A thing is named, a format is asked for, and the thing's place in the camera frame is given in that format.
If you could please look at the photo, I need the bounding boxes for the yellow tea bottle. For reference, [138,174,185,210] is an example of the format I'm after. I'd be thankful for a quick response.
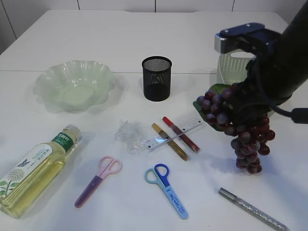
[0,125,82,218]

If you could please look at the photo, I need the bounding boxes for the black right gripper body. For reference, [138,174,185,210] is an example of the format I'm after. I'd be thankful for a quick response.
[226,58,277,125]

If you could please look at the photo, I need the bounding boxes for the silver glitter pen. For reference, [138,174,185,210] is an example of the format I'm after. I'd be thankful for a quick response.
[218,188,289,231]

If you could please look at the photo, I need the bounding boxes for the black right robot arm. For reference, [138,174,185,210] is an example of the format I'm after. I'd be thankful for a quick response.
[215,3,308,124]

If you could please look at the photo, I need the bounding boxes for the blue scissors with cover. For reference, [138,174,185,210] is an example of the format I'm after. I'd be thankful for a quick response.
[144,163,189,219]

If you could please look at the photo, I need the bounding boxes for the silver blue right wrist camera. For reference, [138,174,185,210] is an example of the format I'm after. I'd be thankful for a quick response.
[214,23,281,55]

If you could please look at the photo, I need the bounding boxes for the clear plastic ruler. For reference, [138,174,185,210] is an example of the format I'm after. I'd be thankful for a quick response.
[145,118,203,151]

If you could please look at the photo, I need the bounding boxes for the green woven plastic basket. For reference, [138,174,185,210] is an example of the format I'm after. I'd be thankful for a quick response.
[217,50,254,85]

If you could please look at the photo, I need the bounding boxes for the red glitter pen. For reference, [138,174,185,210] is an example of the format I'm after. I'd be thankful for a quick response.
[162,116,200,153]

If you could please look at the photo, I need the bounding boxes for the clear plastic sheet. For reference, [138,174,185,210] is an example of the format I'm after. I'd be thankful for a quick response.
[115,120,147,154]

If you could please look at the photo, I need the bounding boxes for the purple artificial grape bunch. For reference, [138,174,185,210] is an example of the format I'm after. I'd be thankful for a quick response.
[193,83,275,174]

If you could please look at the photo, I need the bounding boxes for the black mesh pen holder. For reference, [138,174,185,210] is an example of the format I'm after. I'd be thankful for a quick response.
[141,56,172,102]

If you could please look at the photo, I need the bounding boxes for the pink purple scissors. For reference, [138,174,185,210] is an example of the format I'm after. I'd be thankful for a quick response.
[74,156,123,208]

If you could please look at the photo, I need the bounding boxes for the pale green wavy plate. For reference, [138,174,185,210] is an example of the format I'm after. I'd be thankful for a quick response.
[33,60,115,112]

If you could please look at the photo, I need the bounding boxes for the gold glitter pen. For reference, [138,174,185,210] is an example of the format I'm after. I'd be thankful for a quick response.
[152,123,189,161]

